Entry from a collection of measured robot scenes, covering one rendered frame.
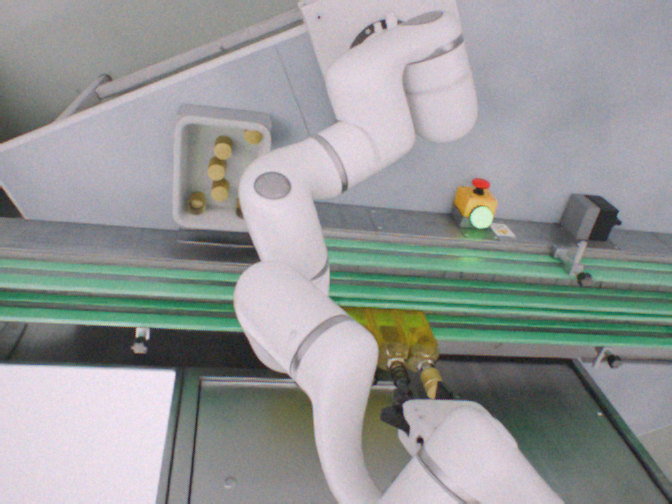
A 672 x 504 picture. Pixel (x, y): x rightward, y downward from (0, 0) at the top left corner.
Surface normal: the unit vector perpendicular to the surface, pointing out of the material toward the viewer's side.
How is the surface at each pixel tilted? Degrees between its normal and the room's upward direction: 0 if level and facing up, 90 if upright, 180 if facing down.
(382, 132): 4
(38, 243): 90
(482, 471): 37
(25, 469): 90
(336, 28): 4
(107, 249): 90
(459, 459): 62
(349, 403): 49
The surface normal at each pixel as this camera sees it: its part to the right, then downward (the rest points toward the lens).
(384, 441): 0.15, -0.87
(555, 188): 0.13, 0.50
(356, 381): 0.80, 0.18
